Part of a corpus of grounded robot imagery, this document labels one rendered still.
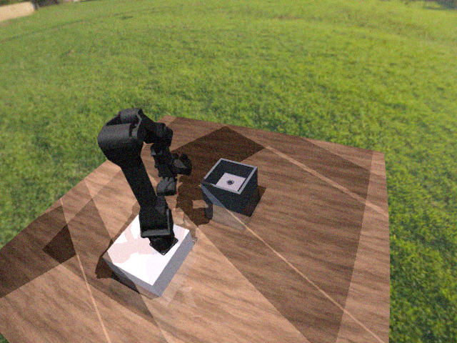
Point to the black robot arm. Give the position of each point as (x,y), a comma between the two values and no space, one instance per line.
(121,140)

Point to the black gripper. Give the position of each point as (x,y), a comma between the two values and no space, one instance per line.
(167,186)

